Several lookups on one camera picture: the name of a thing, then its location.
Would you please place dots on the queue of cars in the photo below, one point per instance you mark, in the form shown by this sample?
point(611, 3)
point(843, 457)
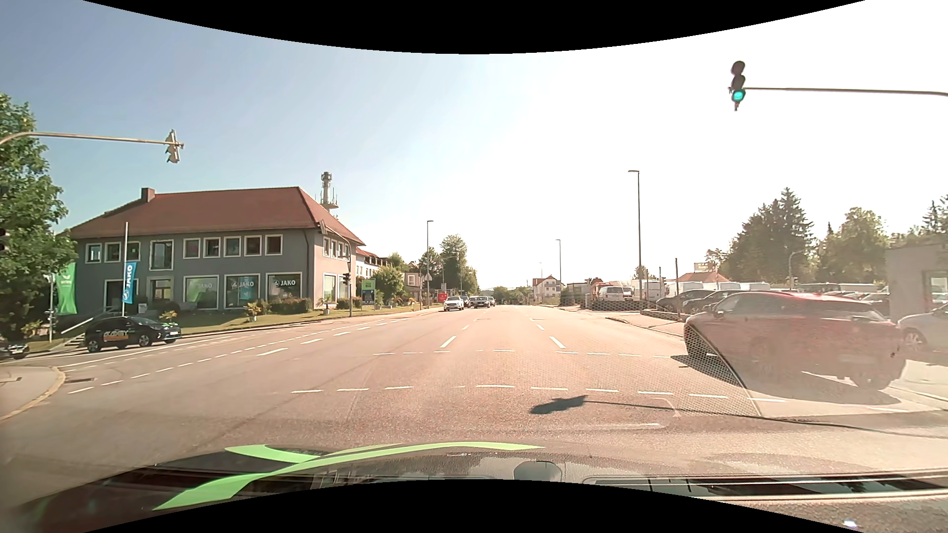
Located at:
point(478, 300)

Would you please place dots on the white car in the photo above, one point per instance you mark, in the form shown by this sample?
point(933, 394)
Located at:
point(926, 328)
point(453, 303)

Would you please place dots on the house with red roof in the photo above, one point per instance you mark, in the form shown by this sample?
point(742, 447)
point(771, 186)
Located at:
point(702, 277)
point(546, 287)

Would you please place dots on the grey asphalt road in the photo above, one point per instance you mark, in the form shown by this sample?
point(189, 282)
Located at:
point(474, 370)

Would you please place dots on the green sign board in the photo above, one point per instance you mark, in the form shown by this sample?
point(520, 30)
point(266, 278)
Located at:
point(368, 292)

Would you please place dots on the white van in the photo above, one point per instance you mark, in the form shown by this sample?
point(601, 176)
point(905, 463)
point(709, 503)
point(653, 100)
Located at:
point(611, 292)

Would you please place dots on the antenna mast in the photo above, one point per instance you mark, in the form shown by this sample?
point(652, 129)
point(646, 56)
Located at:
point(327, 191)

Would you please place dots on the car's own bonnet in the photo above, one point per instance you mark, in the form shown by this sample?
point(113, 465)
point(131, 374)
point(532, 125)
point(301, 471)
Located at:
point(415, 466)

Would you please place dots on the row of parked cars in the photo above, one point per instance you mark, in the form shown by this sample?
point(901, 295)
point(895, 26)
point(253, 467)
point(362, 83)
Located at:
point(711, 298)

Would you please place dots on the grey building with red roof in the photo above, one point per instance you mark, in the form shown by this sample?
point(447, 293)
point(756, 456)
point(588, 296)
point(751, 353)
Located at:
point(215, 252)

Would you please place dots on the red car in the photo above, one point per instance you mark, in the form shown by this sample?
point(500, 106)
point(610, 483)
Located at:
point(800, 333)

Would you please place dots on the group of dark trees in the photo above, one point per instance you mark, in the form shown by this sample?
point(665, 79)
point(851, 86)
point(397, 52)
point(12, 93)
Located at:
point(807, 240)

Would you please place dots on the blue flag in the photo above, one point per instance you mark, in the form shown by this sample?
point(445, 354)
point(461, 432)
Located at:
point(129, 282)

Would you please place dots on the black car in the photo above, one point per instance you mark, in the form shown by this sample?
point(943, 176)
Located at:
point(130, 331)

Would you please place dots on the green flag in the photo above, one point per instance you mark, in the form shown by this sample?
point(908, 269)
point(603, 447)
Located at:
point(67, 289)

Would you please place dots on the large green tree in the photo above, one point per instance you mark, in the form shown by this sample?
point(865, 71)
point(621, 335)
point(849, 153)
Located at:
point(26, 222)

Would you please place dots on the dark car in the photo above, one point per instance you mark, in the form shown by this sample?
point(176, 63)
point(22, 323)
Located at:
point(13, 348)

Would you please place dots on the traffic light on post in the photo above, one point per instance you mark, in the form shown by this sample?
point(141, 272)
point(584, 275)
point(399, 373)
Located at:
point(346, 285)

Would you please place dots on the tall lamp post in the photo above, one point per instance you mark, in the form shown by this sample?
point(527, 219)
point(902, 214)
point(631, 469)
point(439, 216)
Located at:
point(639, 229)

